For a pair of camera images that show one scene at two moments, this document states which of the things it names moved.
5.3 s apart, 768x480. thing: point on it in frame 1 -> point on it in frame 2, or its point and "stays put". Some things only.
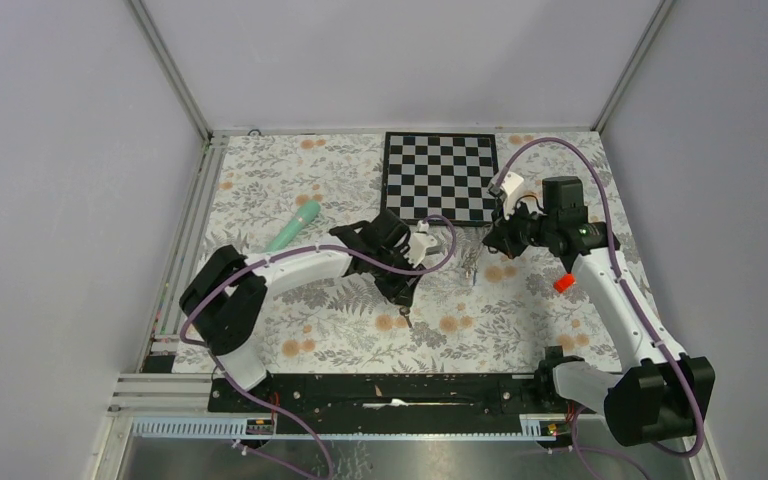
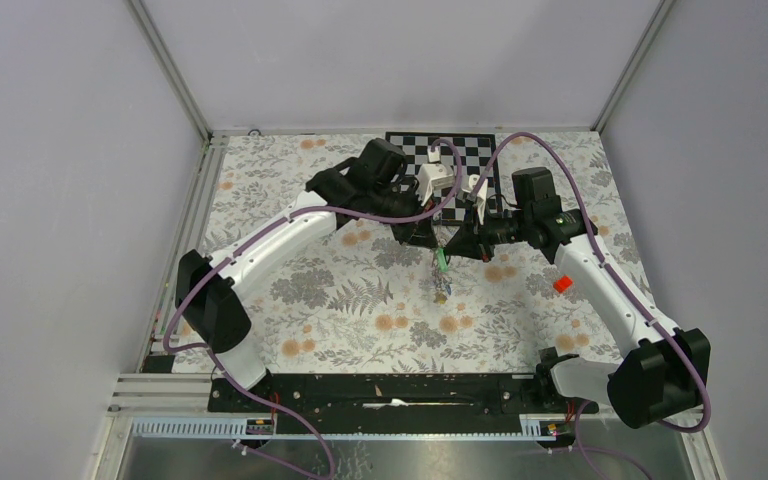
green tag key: x=405 y=311 -> x=442 y=260
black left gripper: x=400 y=291 -> x=417 y=233
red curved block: x=563 y=283 stays put
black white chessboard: x=439 y=174 stays put
